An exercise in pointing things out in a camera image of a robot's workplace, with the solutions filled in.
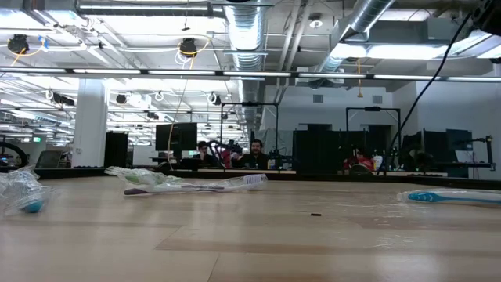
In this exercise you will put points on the purple white toothbrush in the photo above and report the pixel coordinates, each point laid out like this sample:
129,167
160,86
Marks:
176,189

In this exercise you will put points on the blue white toothbrush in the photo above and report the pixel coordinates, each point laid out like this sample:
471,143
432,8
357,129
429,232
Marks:
33,205
426,197

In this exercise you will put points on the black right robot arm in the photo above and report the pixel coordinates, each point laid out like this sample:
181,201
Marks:
489,15

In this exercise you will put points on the person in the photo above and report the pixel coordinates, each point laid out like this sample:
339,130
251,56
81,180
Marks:
203,154
255,156
360,162

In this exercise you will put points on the white wipes canister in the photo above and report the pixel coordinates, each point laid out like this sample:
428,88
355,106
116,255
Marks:
271,163
379,162

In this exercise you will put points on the black partition screen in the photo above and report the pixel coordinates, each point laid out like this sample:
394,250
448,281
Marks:
317,152

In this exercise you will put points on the black computer monitor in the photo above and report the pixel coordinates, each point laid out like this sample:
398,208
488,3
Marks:
176,137

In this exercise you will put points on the long ceiling light strip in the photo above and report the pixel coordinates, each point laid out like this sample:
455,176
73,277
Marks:
180,72

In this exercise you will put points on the white ceiling sensor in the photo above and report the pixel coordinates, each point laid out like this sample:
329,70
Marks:
316,22

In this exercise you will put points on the black tall cabinet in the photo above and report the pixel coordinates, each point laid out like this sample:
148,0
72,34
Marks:
116,150

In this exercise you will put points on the white square pillar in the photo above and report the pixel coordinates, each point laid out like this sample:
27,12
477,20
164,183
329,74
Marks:
90,125

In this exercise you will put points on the dark monitor group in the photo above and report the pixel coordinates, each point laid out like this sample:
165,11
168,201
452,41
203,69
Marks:
434,147

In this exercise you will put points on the black clamp stand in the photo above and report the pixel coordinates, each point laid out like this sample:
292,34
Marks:
489,152

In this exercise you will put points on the black station frame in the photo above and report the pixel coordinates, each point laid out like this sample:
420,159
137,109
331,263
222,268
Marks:
372,109
250,104

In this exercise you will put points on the silver ventilation duct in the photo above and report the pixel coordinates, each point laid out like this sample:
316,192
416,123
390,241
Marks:
368,15
246,39

